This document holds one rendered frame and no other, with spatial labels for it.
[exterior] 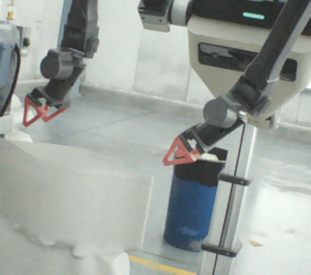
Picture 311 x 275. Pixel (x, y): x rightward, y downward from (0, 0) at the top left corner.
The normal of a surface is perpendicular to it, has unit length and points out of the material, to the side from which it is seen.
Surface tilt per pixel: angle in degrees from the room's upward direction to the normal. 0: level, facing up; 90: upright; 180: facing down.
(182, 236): 93
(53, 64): 89
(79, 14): 105
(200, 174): 93
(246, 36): 40
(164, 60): 90
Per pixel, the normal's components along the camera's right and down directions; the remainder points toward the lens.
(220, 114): -0.48, -0.11
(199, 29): -0.08, -0.68
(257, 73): -0.71, 0.24
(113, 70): -0.32, 0.10
